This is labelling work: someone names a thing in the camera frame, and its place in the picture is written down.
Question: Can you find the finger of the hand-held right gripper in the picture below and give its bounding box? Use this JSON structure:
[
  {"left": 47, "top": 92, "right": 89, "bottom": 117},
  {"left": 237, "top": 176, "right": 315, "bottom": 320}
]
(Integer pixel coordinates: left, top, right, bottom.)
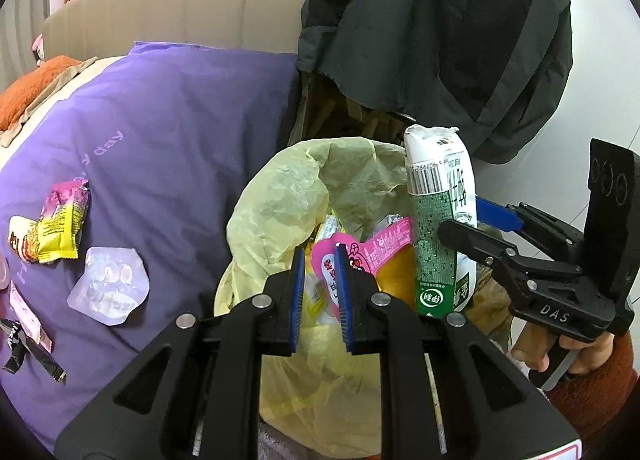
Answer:
[
  {"left": 475, "top": 196, "right": 588, "bottom": 265},
  {"left": 437, "top": 219, "right": 538, "bottom": 291}
]

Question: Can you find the purple blanket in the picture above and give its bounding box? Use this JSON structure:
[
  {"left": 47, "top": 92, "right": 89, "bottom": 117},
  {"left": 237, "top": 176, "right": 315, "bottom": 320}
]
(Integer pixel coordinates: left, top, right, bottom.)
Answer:
[{"left": 0, "top": 41, "right": 301, "bottom": 456}]

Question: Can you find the black wrapper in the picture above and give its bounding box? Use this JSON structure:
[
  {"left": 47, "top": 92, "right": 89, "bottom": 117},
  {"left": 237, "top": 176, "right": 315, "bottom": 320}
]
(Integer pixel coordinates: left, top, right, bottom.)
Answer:
[{"left": 0, "top": 317, "right": 67, "bottom": 385}]

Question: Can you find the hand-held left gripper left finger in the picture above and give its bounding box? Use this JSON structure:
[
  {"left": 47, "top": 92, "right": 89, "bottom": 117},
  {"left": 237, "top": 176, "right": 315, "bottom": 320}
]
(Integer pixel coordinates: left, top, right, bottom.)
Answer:
[{"left": 54, "top": 245, "right": 307, "bottom": 460}]

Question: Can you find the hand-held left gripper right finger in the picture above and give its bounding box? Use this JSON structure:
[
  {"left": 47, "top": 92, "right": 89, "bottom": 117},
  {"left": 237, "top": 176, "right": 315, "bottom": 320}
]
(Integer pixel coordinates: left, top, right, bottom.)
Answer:
[{"left": 334, "top": 244, "right": 581, "bottom": 460}]

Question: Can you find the clear plastic tray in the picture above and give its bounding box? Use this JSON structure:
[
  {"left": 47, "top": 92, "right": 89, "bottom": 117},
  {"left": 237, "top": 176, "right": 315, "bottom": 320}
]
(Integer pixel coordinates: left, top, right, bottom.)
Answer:
[{"left": 66, "top": 246, "right": 151, "bottom": 327}]

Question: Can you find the yellow bin bag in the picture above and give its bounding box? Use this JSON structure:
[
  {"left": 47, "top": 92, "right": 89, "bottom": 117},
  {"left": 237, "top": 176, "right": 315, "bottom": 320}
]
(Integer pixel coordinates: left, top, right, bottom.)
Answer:
[{"left": 214, "top": 137, "right": 481, "bottom": 458}]

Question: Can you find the pink strip wrapper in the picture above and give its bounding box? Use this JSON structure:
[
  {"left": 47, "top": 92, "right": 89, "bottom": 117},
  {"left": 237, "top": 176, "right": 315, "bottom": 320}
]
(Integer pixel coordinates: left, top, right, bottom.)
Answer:
[{"left": 7, "top": 280, "right": 53, "bottom": 355}]

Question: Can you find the pink cartoon packet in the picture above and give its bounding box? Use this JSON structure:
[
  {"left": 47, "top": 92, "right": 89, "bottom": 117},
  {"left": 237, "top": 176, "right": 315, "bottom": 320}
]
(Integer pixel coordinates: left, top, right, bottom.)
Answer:
[{"left": 311, "top": 217, "right": 416, "bottom": 325}]

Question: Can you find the orange pillow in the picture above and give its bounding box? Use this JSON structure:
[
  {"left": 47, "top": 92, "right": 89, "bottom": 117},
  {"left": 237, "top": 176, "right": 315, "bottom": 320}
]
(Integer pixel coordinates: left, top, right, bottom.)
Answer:
[{"left": 0, "top": 56, "right": 98, "bottom": 133}]

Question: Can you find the pink yellow packet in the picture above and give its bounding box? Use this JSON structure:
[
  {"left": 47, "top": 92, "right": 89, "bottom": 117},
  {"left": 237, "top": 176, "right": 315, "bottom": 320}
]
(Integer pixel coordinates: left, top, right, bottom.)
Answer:
[{"left": 36, "top": 179, "right": 92, "bottom": 265}]

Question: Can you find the dark grey jacket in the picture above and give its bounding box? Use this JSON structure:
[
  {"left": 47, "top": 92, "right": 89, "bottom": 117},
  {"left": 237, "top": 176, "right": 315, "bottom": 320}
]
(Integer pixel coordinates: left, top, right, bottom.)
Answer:
[{"left": 297, "top": 0, "right": 573, "bottom": 165}]

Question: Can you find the person's right hand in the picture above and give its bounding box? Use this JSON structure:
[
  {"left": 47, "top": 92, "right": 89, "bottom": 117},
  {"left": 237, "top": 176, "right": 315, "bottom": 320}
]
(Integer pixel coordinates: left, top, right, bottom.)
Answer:
[{"left": 510, "top": 325, "right": 615, "bottom": 381}]

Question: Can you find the person's right forearm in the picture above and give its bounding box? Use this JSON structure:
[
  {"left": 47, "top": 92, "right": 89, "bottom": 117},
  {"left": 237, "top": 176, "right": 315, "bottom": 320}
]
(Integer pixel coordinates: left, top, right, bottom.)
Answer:
[{"left": 542, "top": 332, "right": 640, "bottom": 446}]

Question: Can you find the green white milk carton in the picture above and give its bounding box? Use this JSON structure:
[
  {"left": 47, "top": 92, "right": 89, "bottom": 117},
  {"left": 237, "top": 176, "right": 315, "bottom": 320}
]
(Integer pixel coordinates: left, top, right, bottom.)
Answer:
[{"left": 402, "top": 124, "right": 478, "bottom": 317}]

